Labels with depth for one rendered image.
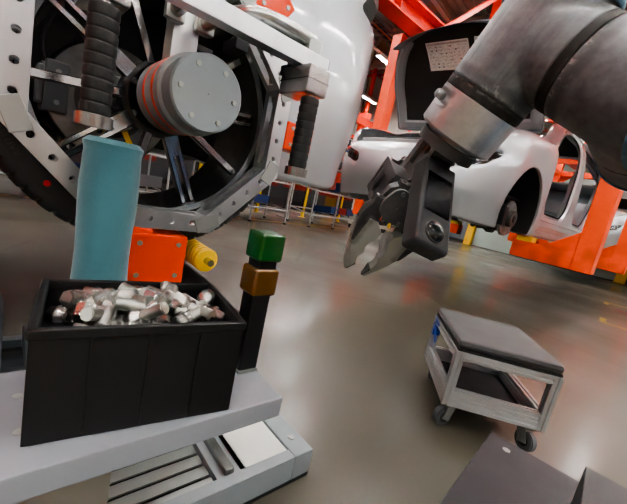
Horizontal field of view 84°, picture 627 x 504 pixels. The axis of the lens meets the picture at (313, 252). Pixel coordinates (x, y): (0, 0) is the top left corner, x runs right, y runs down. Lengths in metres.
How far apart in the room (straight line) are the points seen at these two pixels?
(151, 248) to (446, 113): 0.62
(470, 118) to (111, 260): 0.57
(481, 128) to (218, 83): 0.45
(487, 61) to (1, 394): 0.60
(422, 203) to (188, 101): 0.43
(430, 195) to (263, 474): 0.76
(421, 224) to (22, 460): 0.43
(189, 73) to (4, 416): 0.52
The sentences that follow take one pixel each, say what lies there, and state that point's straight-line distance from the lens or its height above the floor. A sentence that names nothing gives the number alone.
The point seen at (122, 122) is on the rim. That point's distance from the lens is 0.89.
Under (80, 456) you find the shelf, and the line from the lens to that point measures 0.43.
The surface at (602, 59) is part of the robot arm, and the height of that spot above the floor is 0.87.
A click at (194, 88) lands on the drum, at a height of 0.85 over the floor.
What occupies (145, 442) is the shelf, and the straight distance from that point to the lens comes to 0.44.
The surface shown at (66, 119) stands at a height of 0.78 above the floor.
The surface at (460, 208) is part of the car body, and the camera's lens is 3.07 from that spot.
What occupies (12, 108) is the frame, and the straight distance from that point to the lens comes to 0.76.
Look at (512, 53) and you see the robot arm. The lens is 0.41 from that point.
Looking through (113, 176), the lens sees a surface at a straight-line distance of 0.65.
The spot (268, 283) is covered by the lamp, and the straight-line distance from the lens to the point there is 0.49.
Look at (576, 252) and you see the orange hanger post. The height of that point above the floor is 0.68.
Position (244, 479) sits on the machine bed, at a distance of 0.94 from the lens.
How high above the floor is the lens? 0.73
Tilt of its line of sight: 10 degrees down
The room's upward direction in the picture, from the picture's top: 12 degrees clockwise
